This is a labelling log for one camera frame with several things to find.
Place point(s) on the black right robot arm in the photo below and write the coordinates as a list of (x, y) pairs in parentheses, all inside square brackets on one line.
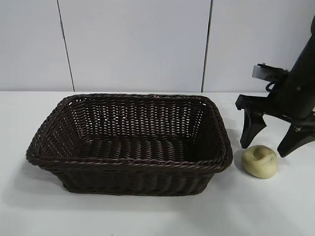
[(305, 56)]

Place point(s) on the dark brown wicker basket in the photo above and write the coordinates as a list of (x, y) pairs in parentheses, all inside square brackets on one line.
[(137, 150)]

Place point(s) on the pale yellow egg yolk pastry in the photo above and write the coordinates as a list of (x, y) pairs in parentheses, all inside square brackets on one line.
[(258, 167)]

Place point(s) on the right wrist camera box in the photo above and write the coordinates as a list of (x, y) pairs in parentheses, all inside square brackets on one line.
[(261, 72)]

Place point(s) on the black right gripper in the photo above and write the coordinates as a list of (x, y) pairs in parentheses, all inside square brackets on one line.
[(292, 103)]

